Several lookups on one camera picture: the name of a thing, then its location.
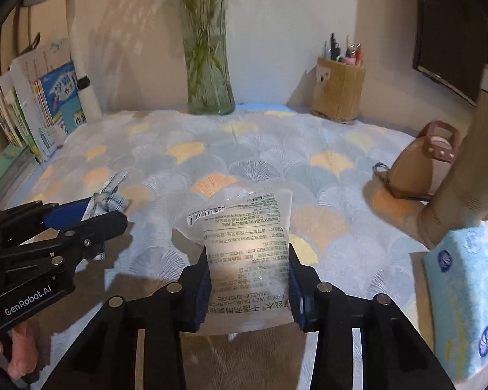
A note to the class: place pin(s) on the person's left hand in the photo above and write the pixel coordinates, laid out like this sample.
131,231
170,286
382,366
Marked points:
22,353

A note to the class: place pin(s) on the green book stack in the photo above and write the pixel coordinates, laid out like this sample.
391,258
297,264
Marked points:
4,166

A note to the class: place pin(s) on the fan patterned table mat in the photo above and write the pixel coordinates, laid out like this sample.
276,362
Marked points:
248,146

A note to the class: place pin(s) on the checkered scrunchie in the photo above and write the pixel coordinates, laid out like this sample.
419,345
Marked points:
109,201

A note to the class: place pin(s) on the bunch of pens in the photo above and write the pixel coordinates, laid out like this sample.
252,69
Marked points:
345,53

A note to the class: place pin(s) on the black monitor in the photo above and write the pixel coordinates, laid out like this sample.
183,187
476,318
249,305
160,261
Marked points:
451,20

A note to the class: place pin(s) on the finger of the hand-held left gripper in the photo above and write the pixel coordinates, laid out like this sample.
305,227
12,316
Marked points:
101,227
65,213

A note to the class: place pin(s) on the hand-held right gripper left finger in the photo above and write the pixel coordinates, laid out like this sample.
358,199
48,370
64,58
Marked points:
199,292

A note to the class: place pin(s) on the light blue tissue pack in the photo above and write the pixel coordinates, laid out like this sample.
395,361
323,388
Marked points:
467,292

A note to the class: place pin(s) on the row of books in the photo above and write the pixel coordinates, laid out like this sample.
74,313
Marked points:
44,101

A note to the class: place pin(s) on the clear makeup sponge packet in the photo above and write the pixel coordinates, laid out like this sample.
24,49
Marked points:
248,243

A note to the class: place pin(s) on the wooden pen holder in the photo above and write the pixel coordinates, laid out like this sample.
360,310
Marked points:
337,93

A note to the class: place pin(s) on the white desk lamp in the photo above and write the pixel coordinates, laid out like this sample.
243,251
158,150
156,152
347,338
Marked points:
89,101

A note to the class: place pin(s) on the tall beige bottle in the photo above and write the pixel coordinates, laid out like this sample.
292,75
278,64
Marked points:
467,170

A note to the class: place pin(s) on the small brown bag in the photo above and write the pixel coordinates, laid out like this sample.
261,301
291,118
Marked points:
410,174

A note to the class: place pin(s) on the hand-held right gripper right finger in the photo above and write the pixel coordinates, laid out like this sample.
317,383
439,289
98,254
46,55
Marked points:
299,300

